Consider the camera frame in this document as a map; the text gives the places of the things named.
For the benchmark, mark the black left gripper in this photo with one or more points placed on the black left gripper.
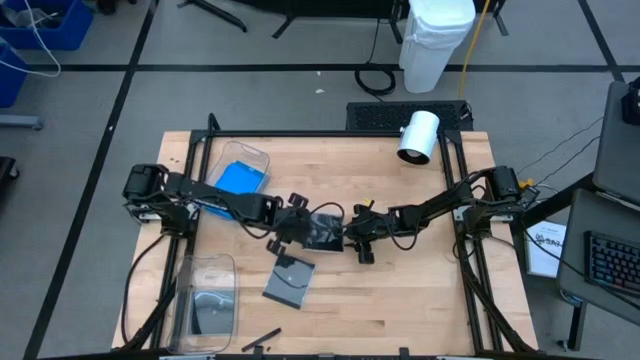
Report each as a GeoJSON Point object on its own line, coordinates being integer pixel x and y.
{"type": "Point", "coordinates": [290, 225]}

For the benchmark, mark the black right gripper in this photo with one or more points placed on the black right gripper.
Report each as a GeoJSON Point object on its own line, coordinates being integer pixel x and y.
{"type": "Point", "coordinates": [380, 222]}

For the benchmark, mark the CD jewel case printed cover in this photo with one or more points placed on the CD jewel case printed cover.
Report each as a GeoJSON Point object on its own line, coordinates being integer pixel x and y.
{"type": "Point", "coordinates": [325, 235]}

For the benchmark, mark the grey CD jewel case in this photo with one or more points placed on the grey CD jewel case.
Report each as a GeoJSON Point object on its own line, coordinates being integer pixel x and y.
{"type": "Point", "coordinates": [292, 287]}
{"type": "Point", "coordinates": [212, 315]}

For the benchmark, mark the blue jewel case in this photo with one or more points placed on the blue jewel case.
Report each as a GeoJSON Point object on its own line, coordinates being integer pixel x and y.
{"type": "Point", "coordinates": [240, 177]}

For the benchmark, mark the clear plastic bin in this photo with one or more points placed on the clear plastic bin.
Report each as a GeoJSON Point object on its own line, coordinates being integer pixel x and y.
{"type": "Point", "coordinates": [240, 152]}
{"type": "Point", "coordinates": [205, 272]}

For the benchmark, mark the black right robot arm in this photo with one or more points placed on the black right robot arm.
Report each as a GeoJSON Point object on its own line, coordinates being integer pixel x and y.
{"type": "Point", "coordinates": [440, 202]}

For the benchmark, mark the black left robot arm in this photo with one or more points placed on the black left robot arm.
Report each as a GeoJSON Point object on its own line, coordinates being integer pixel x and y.
{"type": "Point", "coordinates": [240, 205]}

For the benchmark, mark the white cylinder lamp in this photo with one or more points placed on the white cylinder lamp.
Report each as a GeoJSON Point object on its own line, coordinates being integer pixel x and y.
{"type": "Point", "coordinates": [419, 135]}

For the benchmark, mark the black perforated box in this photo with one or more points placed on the black perforated box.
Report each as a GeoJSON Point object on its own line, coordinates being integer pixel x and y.
{"type": "Point", "coordinates": [380, 116]}

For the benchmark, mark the black flat strip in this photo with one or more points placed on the black flat strip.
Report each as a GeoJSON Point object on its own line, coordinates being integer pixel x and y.
{"type": "Point", "coordinates": [261, 339]}

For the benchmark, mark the yellow plug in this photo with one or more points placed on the yellow plug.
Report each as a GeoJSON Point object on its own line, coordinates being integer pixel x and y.
{"type": "Point", "coordinates": [525, 184]}

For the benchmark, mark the white printed paper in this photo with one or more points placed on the white printed paper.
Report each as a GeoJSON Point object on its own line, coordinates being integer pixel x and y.
{"type": "Point", "coordinates": [545, 250]}

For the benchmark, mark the white trash bin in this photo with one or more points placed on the white trash bin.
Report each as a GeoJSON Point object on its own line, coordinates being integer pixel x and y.
{"type": "Point", "coordinates": [432, 45]}

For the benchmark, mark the black equipment stand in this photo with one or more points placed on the black equipment stand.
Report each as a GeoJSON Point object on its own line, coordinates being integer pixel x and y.
{"type": "Point", "coordinates": [325, 7]}

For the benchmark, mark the grey desk top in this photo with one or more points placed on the grey desk top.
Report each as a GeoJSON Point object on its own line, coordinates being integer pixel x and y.
{"type": "Point", "coordinates": [575, 280]}

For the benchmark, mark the black desk leg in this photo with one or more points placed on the black desk leg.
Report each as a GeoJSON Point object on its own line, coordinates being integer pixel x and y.
{"type": "Point", "coordinates": [577, 325]}

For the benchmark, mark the black keyboard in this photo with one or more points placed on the black keyboard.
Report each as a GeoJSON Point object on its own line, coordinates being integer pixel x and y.
{"type": "Point", "coordinates": [615, 262]}

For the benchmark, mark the grey flat panel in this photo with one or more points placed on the grey flat panel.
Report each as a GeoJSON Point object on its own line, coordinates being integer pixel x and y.
{"type": "Point", "coordinates": [617, 150]}

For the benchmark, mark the blue storage crate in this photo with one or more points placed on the blue storage crate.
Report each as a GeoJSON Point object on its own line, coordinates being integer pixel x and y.
{"type": "Point", "coordinates": [70, 35]}
{"type": "Point", "coordinates": [10, 80]}

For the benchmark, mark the black floor object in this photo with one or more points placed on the black floor object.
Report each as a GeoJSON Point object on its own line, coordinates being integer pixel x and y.
{"type": "Point", "coordinates": [6, 172]}

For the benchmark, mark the grey metal bar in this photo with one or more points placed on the grey metal bar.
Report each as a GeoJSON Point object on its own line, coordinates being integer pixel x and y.
{"type": "Point", "coordinates": [20, 121]}

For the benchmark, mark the black round device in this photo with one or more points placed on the black round device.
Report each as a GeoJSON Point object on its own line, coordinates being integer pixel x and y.
{"type": "Point", "coordinates": [632, 102]}

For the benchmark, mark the black aluminium table frame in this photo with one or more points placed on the black aluminium table frame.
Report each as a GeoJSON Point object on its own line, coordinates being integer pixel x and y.
{"type": "Point", "coordinates": [325, 133]}

